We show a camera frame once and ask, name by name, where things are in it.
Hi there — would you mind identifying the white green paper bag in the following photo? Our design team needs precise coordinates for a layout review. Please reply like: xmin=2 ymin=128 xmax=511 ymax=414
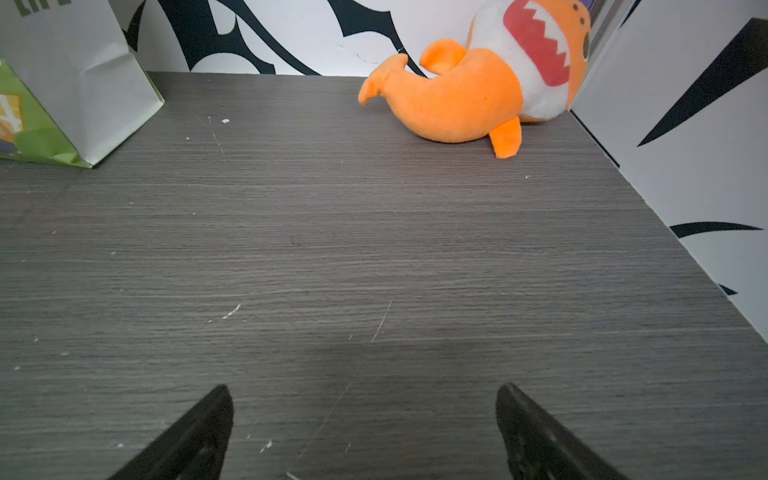
xmin=1 ymin=1 xmax=164 ymax=169

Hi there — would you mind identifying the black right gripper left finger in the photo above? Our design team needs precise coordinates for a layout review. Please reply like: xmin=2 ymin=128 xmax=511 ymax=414
xmin=110 ymin=384 xmax=234 ymax=480

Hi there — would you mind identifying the orange shark plush toy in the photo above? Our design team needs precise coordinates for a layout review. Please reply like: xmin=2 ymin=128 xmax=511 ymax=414
xmin=358 ymin=0 xmax=591 ymax=159

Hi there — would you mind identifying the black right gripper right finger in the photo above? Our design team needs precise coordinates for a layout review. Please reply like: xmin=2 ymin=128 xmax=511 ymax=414
xmin=495 ymin=383 xmax=626 ymax=479

